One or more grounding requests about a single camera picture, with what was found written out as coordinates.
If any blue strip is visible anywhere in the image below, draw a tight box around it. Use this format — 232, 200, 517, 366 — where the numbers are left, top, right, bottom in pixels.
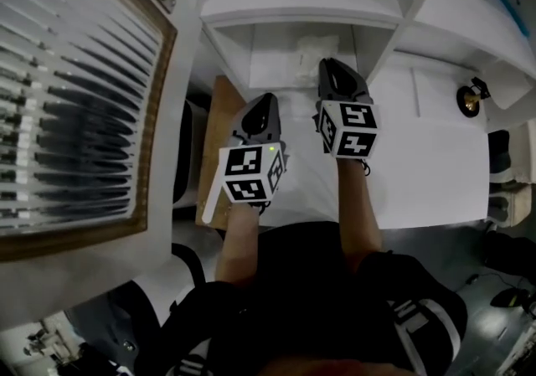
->
477, 0, 531, 38

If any black cable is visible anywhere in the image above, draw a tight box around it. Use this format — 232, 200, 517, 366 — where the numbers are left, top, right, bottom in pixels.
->
464, 268, 525, 291

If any brass and black knob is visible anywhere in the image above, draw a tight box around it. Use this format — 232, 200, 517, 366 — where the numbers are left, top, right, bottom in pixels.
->
456, 76, 492, 118

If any person's black clothing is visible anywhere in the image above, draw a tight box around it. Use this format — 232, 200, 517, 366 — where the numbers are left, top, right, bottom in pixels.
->
157, 221, 469, 376

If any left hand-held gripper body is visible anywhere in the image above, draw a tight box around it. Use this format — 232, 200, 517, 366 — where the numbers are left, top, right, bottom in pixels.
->
201, 92, 289, 225

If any person's left forearm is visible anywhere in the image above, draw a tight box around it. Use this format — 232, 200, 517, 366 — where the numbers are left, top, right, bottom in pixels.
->
214, 199, 270, 284

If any wooden board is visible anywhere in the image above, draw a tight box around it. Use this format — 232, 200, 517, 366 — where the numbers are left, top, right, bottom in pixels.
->
195, 75, 249, 229

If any black chair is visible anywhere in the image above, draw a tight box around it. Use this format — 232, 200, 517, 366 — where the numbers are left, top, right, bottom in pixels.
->
173, 98, 209, 209

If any person's right forearm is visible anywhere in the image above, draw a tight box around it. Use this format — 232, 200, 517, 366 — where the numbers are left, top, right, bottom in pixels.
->
334, 156, 384, 276

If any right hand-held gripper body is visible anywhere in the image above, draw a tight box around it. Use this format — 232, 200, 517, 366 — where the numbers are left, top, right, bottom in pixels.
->
312, 57, 380, 159

